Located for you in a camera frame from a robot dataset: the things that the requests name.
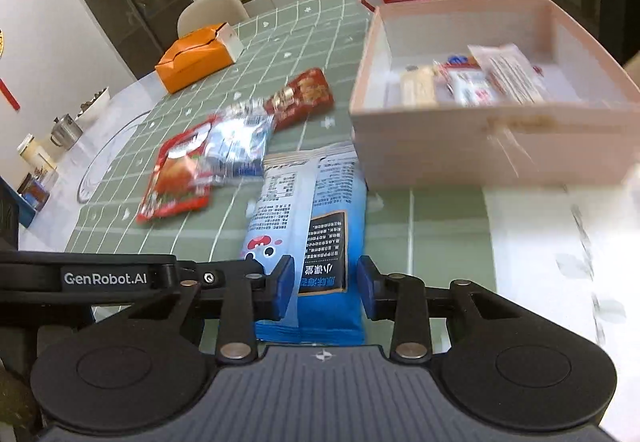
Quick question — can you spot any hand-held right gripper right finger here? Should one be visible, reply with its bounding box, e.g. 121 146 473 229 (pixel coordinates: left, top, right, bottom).
356 255 516 365

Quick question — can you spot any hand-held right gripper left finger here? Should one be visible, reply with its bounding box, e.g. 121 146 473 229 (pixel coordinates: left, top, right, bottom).
127 255 296 365

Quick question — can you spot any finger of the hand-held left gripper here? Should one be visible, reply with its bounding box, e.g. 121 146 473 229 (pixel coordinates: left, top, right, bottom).
175 258 267 287

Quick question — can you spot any blue snack packet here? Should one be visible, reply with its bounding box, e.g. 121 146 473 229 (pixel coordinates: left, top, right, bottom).
241 140 368 345

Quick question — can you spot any red roast meat packet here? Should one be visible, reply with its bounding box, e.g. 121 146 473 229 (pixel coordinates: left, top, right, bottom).
136 117 218 224

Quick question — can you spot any silver snack packet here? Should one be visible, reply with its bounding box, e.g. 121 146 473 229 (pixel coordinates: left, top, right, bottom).
202 99 276 185

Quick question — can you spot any pink cardboard box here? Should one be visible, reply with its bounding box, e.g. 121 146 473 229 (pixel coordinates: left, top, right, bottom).
348 0 640 188

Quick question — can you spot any dark red snack packet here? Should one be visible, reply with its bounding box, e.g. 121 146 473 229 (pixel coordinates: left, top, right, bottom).
262 67 335 132

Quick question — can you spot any bread roll packet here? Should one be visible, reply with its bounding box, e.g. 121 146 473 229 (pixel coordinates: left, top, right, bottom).
434 54 498 107

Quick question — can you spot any clear printed snack packet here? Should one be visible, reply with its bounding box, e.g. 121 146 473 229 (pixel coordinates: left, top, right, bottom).
467 43 548 105

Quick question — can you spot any glass turntable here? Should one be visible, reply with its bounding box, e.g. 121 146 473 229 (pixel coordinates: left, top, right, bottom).
75 109 156 203

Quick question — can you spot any small colourful box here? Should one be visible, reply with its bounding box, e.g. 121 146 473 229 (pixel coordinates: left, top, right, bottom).
17 172 58 213

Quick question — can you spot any cream jar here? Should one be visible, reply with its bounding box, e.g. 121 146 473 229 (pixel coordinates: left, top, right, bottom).
16 134 43 173

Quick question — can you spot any metal kettle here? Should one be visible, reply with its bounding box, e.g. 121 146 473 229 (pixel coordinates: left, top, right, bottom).
50 113 83 150

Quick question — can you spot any white bowl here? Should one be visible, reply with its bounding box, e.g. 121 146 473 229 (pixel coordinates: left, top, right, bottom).
75 87 111 123

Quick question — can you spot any white cloth bag with script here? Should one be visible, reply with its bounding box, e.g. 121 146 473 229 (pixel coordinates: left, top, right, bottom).
482 182 640 423

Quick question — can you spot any orange paper tissue box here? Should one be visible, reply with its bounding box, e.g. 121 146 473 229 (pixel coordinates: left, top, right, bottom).
154 23 241 94

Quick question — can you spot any green checked tablecloth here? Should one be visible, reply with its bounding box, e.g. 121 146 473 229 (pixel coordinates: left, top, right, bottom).
62 0 496 358

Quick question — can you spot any beige chair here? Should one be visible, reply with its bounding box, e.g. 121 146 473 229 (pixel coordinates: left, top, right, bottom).
176 0 251 38

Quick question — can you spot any red wall decoration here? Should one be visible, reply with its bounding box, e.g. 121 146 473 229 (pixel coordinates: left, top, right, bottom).
0 77 22 112

